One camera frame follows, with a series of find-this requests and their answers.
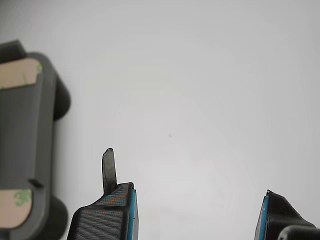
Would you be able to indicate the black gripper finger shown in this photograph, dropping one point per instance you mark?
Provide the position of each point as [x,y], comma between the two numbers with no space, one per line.
[277,217]

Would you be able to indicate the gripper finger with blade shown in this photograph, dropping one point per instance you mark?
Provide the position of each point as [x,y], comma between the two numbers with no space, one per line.
[100,220]

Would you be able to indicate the pink tape film 3M print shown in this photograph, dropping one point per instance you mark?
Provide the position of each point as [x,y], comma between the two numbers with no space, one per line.
[10,212]

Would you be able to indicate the grey plastic printed part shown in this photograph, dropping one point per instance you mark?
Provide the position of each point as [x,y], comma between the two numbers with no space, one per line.
[20,137]

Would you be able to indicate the pink tape protective film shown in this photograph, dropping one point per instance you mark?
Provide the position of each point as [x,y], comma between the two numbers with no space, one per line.
[17,73]

